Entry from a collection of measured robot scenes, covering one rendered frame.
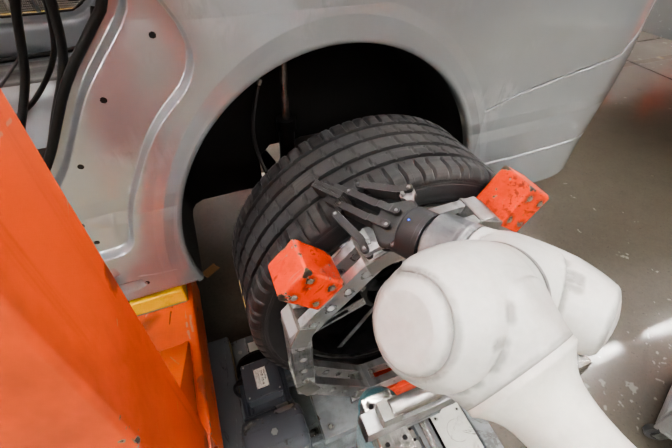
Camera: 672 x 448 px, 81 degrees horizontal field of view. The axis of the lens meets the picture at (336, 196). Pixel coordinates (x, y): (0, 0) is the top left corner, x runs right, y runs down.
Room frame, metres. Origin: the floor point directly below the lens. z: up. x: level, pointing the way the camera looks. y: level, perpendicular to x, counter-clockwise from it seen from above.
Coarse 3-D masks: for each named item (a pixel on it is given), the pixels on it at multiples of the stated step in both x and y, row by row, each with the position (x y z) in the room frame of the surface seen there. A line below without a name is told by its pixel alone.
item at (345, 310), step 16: (384, 272) 0.75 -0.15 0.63; (368, 288) 0.57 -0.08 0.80; (352, 304) 0.51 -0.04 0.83; (368, 304) 0.52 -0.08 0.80; (336, 320) 0.49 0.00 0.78; (352, 320) 0.53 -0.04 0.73; (368, 320) 0.60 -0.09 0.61; (320, 336) 0.51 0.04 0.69; (336, 336) 0.53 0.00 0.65; (352, 336) 0.54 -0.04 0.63; (368, 336) 0.55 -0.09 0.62; (320, 352) 0.46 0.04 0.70; (336, 352) 0.48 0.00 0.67; (352, 352) 0.49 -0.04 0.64; (368, 352) 0.50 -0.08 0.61
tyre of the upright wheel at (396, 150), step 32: (352, 128) 0.68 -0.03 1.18; (384, 128) 0.68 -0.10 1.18; (416, 128) 0.70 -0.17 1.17; (288, 160) 0.65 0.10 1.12; (320, 160) 0.61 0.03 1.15; (352, 160) 0.59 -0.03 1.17; (384, 160) 0.57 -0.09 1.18; (416, 160) 0.57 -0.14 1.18; (448, 160) 0.59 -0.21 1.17; (480, 160) 0.67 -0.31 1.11; (256, 192) 0.62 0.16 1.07; (288, 192) 0.56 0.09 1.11; (416, 192) 0.52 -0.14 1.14; (448, 192) 0.55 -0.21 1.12; (256, 224) 0.55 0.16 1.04; (288, 224) 0.50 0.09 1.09; (320, 224) 0.47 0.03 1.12; (352, 224) 0.48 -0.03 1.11; (256, 256) 0.49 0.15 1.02; (256, 288) 0.43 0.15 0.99; (256, 320) 0.41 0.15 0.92
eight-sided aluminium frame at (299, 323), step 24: (480, 216) 0.49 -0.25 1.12; (336, 264) 0.43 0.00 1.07; (360, 264) 0.40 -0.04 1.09; (384, 264) 0.41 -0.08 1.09; (360, 288) 0.39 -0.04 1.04; (288, 312) 0.39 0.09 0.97; (312, 312) 0.37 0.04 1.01; (336, 312) 0.38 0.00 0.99; (288, 336) 0.35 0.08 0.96; (312, 360) 0.36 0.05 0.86; (384, 360) 0.48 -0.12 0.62; (312, 384) 0.36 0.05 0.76; (336, 384) 0.38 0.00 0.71; (360, 384) 0.41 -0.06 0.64; (384, 384) 0.43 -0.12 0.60
